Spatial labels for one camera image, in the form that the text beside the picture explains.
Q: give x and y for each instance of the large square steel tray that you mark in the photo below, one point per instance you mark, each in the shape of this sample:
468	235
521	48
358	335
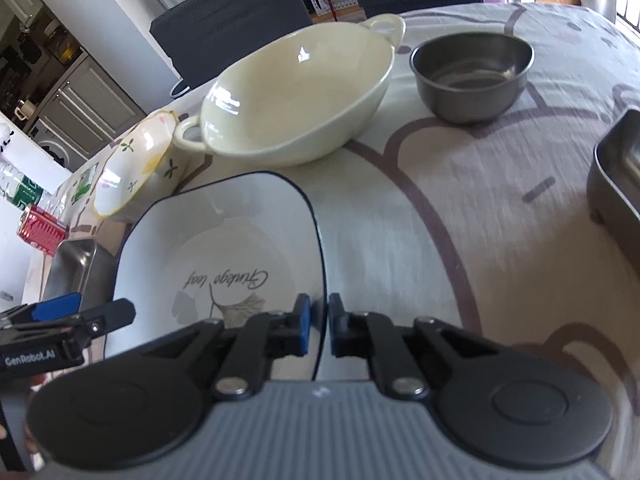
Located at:
82	266

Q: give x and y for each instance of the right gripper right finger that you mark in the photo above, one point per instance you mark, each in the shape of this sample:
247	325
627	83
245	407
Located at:
374	338

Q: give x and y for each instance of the floral yellow-rim ceramic bowl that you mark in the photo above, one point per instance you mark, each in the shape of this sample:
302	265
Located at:
145	167

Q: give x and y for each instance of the washing machine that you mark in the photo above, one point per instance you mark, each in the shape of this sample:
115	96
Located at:
56	147

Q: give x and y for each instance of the clear plastic water bottle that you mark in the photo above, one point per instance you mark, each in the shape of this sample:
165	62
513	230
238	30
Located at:
18	189

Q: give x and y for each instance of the cream two-handled ceramic bowl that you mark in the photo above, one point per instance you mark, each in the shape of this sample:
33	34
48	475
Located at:
300	97

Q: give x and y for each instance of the round stainless steel bowl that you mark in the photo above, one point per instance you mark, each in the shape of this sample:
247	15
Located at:
470	78

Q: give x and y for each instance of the grey kitchen cabinet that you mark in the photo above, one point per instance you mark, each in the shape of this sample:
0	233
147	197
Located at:
86	109

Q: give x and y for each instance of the small square steel tray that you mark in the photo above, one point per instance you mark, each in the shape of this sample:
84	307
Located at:
613	184

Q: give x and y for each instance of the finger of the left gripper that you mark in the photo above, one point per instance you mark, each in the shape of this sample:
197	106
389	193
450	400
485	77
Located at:
42	311
101	320

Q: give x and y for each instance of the dark chair left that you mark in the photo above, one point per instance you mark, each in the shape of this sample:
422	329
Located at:
203	37

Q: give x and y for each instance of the white square plate black rim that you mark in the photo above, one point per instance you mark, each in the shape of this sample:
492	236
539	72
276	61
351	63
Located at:
230	249

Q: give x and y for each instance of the red milk can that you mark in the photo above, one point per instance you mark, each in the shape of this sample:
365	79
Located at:
41	230

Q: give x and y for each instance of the green snack packet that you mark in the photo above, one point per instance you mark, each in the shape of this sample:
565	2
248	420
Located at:
84	185

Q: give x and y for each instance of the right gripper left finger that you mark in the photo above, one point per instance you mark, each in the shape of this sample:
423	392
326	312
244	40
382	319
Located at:
264	338

